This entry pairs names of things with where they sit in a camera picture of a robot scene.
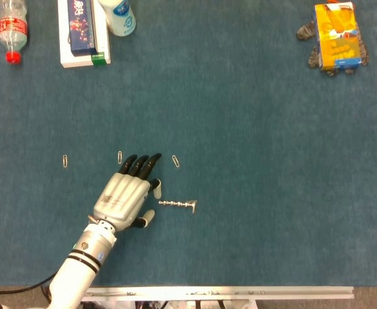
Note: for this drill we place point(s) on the aluminium profile rail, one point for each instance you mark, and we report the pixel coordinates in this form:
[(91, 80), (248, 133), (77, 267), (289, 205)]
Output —
[(223, 293)]

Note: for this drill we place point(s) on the white light-blue drink bottle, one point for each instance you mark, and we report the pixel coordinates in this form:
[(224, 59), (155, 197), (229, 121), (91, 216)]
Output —
[(120, 17)]

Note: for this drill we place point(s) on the teal felt table cover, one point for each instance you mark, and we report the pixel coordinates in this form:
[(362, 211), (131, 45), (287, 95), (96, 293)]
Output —
[(239, 225)]

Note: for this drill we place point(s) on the dark blue printed carton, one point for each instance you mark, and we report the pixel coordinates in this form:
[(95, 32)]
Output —
[(82, 29)]

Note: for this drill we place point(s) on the silver paper clip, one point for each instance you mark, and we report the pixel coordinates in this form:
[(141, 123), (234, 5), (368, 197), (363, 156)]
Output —
[(193, 204), (175, 161), (192, 201), (120, 157), (194, 209), (65, 161)]

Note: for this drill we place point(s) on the yellow snack box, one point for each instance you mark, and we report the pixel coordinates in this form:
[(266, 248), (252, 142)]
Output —
[(336, 38)]

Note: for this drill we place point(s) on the white flat box green corner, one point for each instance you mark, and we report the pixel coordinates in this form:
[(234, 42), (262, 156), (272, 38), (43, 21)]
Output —
[(102, 45)]

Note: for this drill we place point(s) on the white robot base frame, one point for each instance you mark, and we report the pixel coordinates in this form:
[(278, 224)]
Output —
[(178, 305)]

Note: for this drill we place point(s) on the grey knitted glove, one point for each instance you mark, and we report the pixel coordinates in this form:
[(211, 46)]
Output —
[(305, 31)]

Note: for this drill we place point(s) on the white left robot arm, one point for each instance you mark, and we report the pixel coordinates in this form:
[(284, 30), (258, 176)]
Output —
[(85, 254)]

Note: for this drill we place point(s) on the clear plastic bottle red cap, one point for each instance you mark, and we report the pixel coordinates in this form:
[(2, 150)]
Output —
[(12, 29)]

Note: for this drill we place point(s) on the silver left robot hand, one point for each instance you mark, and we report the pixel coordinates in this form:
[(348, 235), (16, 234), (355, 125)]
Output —
[(120, 199)]

